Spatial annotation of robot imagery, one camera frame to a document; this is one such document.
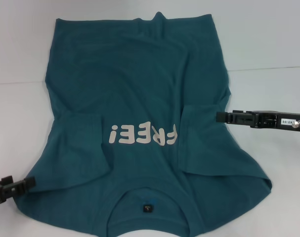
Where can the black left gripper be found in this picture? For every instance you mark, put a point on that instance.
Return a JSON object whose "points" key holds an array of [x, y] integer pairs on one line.
{"points": [[0, 195]]}

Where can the teal t-shirt with FREE print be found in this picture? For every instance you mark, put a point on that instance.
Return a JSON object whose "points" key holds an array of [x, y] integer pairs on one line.
{"points": [[130, 86]]}

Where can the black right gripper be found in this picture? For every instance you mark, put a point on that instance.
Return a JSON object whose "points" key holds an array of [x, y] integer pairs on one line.
{"points": [[268, 119]]}

